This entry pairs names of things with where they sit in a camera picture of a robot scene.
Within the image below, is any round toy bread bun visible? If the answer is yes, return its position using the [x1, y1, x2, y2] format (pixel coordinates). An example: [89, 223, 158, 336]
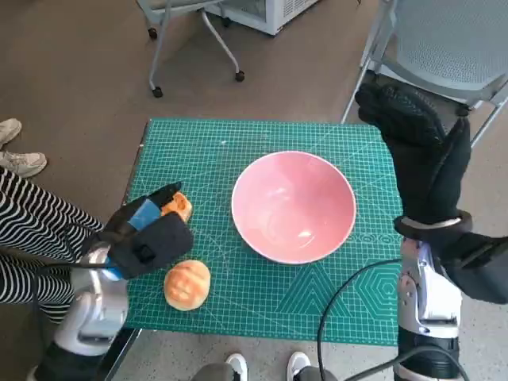
[164, 260, 211, 311]

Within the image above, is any person's white shoe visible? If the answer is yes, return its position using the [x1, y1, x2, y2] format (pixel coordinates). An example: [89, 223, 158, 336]
[0, 117, 23, 147]
[0, 152, 48, 179]

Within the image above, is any grey chair with casters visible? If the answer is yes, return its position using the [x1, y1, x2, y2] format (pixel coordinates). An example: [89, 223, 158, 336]
[137, 0, 246, 98]

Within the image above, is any white shoe with dark opening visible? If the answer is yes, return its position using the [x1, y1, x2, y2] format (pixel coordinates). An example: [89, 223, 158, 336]
[287, 350, 313, 381]
[225, 352, 249, 381]

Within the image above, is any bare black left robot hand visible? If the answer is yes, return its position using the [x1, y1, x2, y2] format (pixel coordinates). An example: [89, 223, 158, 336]
[103, 181, 184, 243]

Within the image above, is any grey rounded leg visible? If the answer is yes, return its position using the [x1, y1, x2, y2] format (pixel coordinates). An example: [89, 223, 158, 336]
[193, 362, 239, 381]
[299, 365, 337, 381]

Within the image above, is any pink bowl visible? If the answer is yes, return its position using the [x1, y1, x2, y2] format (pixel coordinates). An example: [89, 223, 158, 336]
[231, 150, 357, 266]

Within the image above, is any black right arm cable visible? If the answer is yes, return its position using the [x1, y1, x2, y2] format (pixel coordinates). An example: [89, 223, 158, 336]
[317, 257, 469, 381]

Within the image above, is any grey mesh seat chair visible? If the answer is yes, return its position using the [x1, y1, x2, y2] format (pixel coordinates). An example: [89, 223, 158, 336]
[341, 0, 508, 150]

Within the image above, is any white cabinet with grille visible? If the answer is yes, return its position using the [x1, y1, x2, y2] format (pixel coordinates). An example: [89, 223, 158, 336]
[208, 0, 318, 36]

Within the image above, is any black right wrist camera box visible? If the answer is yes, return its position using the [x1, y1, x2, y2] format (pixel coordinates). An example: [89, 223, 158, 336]
[434, 232, 508, 306]

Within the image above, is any orange rectangular toy bread loaf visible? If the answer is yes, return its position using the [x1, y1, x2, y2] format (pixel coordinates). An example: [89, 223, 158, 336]
[160, 191, 194, 221]

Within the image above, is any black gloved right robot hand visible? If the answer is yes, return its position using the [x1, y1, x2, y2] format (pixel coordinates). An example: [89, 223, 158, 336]
[354, 81, 472, 230]

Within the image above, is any green cutting mat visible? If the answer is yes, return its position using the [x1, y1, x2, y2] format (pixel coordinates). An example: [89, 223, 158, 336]
[118, 117, 404, 347]

